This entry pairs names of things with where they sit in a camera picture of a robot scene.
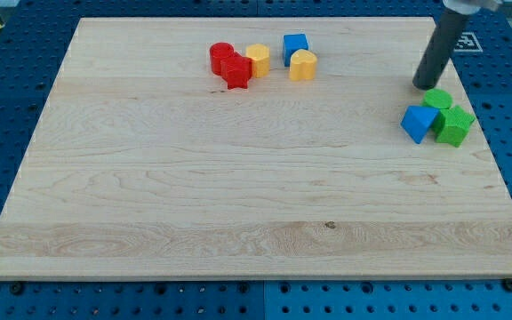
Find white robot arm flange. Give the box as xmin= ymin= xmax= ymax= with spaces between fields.
xmin=443 ymin=0 xmax=503 ymax=15

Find blue cube block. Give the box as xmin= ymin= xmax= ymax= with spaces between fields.
xmin=283 ymin=34 xmax=308 ymax=67

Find light wooden board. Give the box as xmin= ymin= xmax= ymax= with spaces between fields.
xmin=0 ymin=17 xmax=512 ymax=281

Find red star block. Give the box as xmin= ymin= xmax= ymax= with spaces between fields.
xmin=221 ymin=55 xmax=252 ymax=90

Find yellow heart block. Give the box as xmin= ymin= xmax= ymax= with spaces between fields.
xmin=289 ymin=49 xmax=318 ymax=81

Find yellow hexagon block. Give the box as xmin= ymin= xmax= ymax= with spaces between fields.
xmin=245 ymin=44 xmax=270 ymax=78

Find red cylinder block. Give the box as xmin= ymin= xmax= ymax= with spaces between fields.
xmin=209 ymin=42 xmax=235 ymax=76

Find blue triangular prism block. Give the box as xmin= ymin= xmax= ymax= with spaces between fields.
xmin=400 ymin=106 xmax=439 ymax=144

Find green cylinder block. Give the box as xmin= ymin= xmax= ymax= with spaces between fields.
xmin=422 ymin=88 xmax=452 ymax=109

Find green star block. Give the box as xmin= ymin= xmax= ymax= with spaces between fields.
xmin=431 ymin=105 xmax=476 ymax=148

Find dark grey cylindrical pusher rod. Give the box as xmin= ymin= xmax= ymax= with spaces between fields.
xmin=412 ymin=8 xmax=470 ymax=91

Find black white fiducial marker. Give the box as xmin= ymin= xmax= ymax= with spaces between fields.
xmin=453 ymin=31 xmax=483 ymax=53

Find black bolt front left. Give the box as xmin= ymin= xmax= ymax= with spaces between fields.
xmin=9 ymin=282 xmax=25 ymax=296

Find black bolt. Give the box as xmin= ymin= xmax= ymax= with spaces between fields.
xmin=9 ymin=282 xmax=25 ymax=296
xmin=501 ymin=278 xmax=512 ymax=292

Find black bolt front right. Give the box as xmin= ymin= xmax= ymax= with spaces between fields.
xmin=501 ymin=278 xmax=512 ymax=292

